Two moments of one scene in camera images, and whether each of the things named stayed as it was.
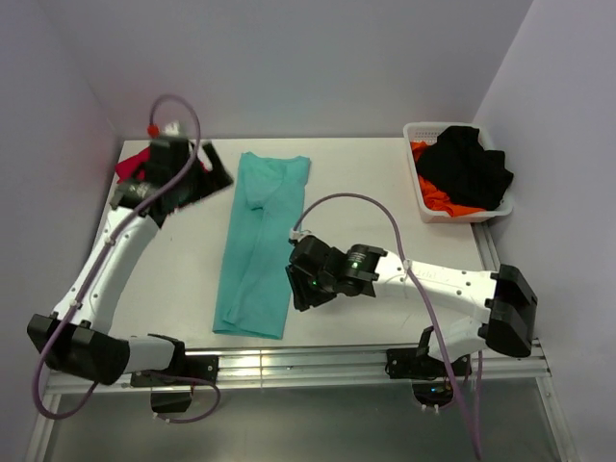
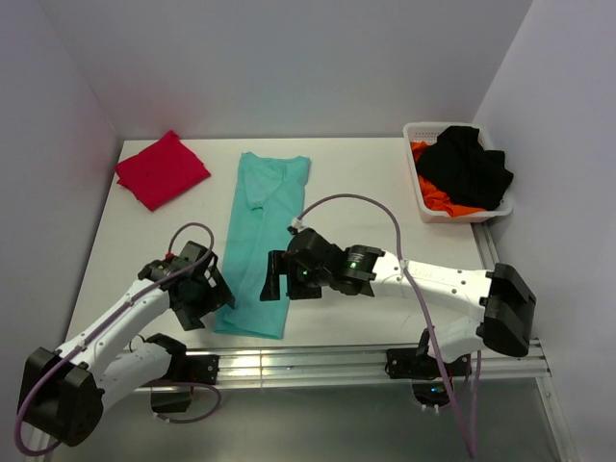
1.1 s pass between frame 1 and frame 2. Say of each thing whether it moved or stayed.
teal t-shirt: stayed
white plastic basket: stayed
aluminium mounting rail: stayed
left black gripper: moved
